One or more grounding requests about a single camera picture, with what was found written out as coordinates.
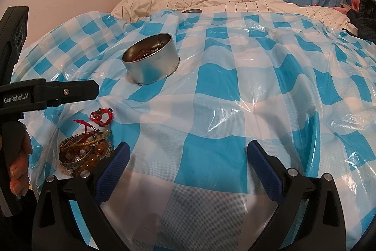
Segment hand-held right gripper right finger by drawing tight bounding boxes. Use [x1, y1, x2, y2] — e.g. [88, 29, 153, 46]
[247, 140, 347, 251]

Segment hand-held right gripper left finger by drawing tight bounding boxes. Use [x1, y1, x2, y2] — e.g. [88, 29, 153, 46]
[32, 142, 131, 251]

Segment brown bead bracelet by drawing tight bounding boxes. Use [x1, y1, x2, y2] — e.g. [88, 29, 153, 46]
[73, 142, 114, 179]

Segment red string bracelet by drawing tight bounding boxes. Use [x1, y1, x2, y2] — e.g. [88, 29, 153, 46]
[73, 119, 102, 134]

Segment red braided bracelet green beads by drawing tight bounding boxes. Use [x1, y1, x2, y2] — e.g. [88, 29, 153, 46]
[90, 108, 114, 126]

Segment silver patterned bangle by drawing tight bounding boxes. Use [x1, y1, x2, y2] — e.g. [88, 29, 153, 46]
[58, 148, 99, 173]

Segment white bead bracelet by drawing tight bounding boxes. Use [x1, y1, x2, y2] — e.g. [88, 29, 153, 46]
[60, 149, 89, 176]

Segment round metal tin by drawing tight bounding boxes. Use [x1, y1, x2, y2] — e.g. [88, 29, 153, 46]
[122, 33, 180, 85]

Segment person's left hand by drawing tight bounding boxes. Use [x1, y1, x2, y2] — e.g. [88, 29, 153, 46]
[9, 131, 33, 197]

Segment blue white checked plastic cloth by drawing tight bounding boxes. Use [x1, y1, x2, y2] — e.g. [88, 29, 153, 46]
[12, 11, 376, 251]

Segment dark clothing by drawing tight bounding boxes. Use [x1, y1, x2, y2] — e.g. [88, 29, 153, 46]
[346, 0, 376, 43]

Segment pink cloth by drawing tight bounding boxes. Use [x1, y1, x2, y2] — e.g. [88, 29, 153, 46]
[332, 0, 361, 15]

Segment dark red cord bracelet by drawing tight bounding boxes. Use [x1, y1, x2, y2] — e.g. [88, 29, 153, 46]
[131, 47, 161, 61]

